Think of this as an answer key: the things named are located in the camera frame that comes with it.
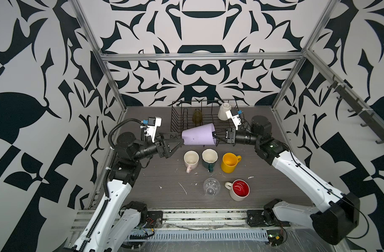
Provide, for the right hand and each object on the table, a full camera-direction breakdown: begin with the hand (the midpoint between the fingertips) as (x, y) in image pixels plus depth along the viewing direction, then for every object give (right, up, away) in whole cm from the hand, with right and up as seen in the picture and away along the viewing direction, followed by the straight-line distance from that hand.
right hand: (214, 135), depth 65 cm
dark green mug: (+1, -14, +22) cm, 26 cm away
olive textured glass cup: (-6, +10, +40) cm, 42 cm away
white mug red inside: (+15, -29, +16) cm, 36 cm away
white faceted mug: (+12, +15, +40) cm, 44 cm away
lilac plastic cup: (-5, 0, -4) cm, 6 cm away
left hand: (-13, 0, -4) cm, 14 cm away
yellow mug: (+12, -17, +26) cm, 33 cm away
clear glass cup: (+1, -28, +18) cm, 34 cm away
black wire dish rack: (-13, +11, +44) cm, 47 cm away
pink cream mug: (-10, -15, +25) cm, 31 cm away
